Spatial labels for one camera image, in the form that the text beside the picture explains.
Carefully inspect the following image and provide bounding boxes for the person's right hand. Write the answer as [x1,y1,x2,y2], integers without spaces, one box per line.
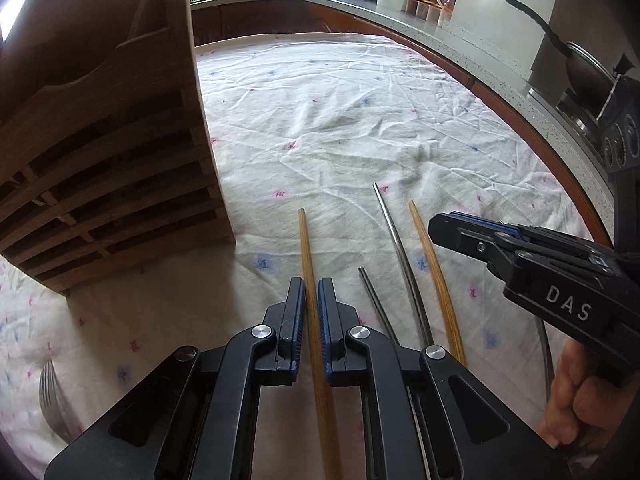
[538,339,639,451]

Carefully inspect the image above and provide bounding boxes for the bamboo chopstick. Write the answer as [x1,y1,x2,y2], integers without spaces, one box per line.
[408,200,468,366]

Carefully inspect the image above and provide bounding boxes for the gas stove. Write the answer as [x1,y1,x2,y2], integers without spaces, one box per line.
[528,88,602,154]

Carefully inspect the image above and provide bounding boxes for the black frying pan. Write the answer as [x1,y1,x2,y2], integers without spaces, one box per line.
[504,0,634,117]

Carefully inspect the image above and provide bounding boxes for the lower wooden kitchen cabinets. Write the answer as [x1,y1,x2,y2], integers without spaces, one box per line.
[191,0,614,245]

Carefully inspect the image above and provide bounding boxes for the light wooden chopstick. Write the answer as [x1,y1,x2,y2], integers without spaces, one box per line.
[298,208,343,479]

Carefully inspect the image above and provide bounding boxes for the floral white tablecloth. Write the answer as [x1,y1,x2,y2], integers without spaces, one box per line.
[1,35,588,476]

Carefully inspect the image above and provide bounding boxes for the steel chopstick long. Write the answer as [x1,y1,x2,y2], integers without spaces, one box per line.
[372,183,434,347]

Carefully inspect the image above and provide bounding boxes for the wooden utensil holder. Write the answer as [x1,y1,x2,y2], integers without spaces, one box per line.
[1,0,233,294]

